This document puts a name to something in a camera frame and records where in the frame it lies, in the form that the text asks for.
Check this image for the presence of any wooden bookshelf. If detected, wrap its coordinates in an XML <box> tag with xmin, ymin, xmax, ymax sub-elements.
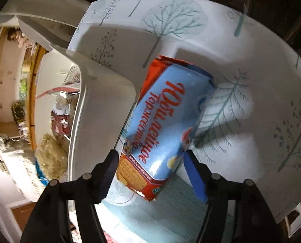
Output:
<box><xmin>0</xmin><ymin>28</ymin><xmax>26</xmax><ymax>137</ymax></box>

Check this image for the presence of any grey office chair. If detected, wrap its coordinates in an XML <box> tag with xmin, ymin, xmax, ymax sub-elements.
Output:
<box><xmin>0</xmin><ymin>0</ymin><xmax>90</xmax><ymax>51</ymax></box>

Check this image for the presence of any white plastic storage bin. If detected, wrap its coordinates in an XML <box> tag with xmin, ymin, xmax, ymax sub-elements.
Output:
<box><xmin>33</xmin><ymin>44</ymin><xmax>137</xmax><ymax>183</ymax></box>

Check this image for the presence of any red foil candy packet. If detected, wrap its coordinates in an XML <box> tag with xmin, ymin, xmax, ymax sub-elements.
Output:
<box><xmin>51</xmin><ymin>111</ymin><xmax>71</xmax><ymax>139</ymax></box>

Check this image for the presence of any large rice cracker bag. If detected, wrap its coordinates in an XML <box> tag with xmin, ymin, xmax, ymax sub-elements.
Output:
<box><xmin>35</xmin><ymin>133</ymin><xmax>68</xmax><ymax>180</ymax></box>

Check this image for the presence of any wooden desk with drawers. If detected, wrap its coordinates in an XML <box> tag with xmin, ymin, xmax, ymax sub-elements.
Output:
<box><xmin>25</xmin><ymin>45</ymin><xmax>47</xmax><ymax>150</ymax></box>

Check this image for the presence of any tree pattern tablecloth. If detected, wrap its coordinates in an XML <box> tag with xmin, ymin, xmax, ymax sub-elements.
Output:
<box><xmin>68</xmin><ymin>0</ymin><xmax>301</xmax><ymax>242</ymax></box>

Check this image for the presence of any blue Russian biscuit pack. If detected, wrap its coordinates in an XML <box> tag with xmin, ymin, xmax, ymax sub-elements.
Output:
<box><xmin>116</xmin><ymin>55</ymin><xmax>215</xmax><ymax>201</ymax></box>

